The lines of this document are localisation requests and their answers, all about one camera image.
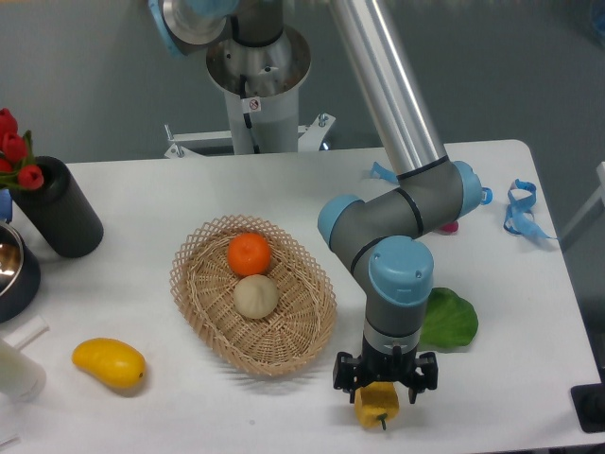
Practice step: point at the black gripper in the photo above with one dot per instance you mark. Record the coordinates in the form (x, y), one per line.
(417, 373)

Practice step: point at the yellow bell pepper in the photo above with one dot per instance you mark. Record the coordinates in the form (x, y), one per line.
(376, 404)

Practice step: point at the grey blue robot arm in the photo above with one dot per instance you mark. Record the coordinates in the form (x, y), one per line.
(378, 241)

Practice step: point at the green bok choy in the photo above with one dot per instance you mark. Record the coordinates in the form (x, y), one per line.
(450, 321)

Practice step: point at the woven wicker basket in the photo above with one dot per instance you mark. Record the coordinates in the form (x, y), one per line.
(291, 336)

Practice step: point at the beige steamed bun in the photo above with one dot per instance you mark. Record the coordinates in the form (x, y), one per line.
(255, 296)

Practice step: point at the purple sweet potato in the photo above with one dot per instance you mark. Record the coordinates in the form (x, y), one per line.
(449, 228)

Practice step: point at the orange fruit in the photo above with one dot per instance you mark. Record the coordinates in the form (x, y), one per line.
(248, 254)

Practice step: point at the black device at edge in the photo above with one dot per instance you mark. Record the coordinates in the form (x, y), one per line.
(589, 406)

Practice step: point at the blue ribbon strip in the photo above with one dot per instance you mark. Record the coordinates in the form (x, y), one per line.
(379, 172)

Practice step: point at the blue round tag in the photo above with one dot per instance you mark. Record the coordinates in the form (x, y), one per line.
(486, 196)

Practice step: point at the yellow mango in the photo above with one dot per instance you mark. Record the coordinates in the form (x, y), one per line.
(110, 361)

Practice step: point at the small white box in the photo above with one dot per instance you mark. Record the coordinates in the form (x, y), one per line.
(26, 333)

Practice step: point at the white cylinder bottle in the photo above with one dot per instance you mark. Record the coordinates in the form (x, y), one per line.
(22, 379)

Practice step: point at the black cylindrical vase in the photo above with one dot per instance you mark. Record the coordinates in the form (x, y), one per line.
(60, 211)

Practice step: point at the dark metal pot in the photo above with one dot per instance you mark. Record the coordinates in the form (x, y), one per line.
(20, 274)

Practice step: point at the red tulip flowers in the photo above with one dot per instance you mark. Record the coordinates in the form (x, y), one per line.
(19, 170)

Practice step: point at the white metal base frame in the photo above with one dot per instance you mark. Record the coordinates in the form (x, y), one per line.
(258, 139)

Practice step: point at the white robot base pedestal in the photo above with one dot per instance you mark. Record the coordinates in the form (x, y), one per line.
(261, 84)

